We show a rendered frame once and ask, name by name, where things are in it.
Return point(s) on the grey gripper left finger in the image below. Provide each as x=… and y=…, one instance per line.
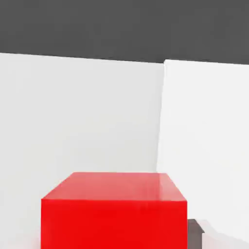
x=29, y=245

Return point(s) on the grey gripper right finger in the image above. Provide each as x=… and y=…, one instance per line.
x=194, y=237

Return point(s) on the small red cube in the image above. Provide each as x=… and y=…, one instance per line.
x=114, y=223

